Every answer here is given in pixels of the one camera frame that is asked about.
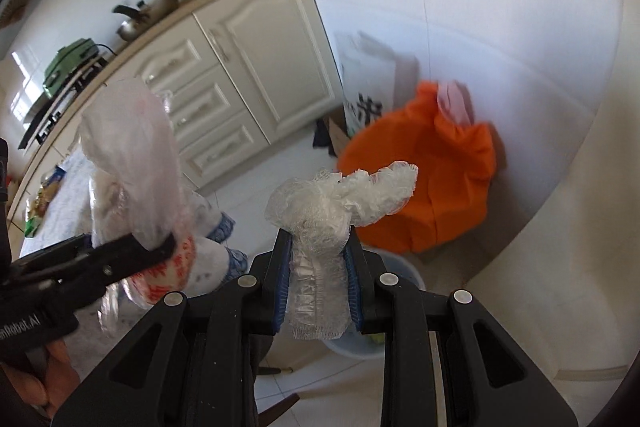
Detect clear red print plastic bag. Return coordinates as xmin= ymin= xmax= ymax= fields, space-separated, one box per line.
xmin=80 ymin=77 xmax=251 ymax=333

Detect dark wooden leg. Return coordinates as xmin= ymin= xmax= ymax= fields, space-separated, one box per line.
xmin=255 ymin=389 xmax=301 ymax=427

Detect pink plastic bag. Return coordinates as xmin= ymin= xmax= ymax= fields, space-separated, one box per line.
xmin=436 ymin=79 xmax=473 ymax=125

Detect green electric cooking pot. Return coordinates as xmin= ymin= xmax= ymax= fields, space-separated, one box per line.
xmin=41 ymin=38 xmax=101 ymax=98

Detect clear popcorn snack packet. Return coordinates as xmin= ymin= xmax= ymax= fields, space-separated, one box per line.
xmin=35 ymin=179 xmax=63 ymax=215

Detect white paper bag black print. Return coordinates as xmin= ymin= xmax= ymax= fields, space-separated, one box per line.
xmin=335 ymin=29 xmax=418 ymax=138

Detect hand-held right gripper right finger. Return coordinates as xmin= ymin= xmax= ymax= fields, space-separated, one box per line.
xmin=344 ymin=227 xmax=579 ymax=427

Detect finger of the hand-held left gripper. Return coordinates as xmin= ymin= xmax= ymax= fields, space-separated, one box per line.
xmin=12 ymin=234 xmax=93 ymax=280
xmin=50 ymin=232 xmax=178 ymax=303

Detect cream lower kitchen cabinets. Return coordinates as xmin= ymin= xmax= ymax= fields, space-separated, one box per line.
xmin=0 ymin=0 xmax=346 ymax=228

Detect orange plastic bag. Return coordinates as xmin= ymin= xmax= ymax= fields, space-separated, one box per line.
xmin=336 ymin=79 xmax=498 ymax=254

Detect pale blue plastic bin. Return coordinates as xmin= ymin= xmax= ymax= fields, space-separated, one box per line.
xmin=320 ymin=247 xmax=426 ymax=360

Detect steel kettle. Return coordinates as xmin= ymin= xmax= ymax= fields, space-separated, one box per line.
xmin=112 ymin=0 xmax=181 ymax=42

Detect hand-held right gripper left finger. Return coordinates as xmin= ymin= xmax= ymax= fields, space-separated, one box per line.
xmin=51 ymin=229 xmax=293 ymax=427

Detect person's left hand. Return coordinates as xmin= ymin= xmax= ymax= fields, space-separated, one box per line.
xmin=0 ymin=341 xmax=81 ymax=418

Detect black glass gas stove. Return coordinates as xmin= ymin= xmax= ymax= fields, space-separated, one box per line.
xmin=17 ymin=57 xmax=108 ymax=150

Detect cream cabinet drawer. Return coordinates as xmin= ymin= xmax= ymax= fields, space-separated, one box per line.
xmin=135 ymin=22 xmax=213 ymax=95
xmin=177 ymin=107 xmax=271 ymax=190
xmin=167 ymin=64 xmax=241 ymax=138

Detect brown cardboard box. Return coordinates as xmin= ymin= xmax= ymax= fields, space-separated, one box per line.
xmin=322 ymin=107 xmax=353 ymax=158

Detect clear mesh plastic cover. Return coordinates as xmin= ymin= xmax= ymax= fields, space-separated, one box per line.
xmin=265 ymin=161 xmax=418 ymax=342

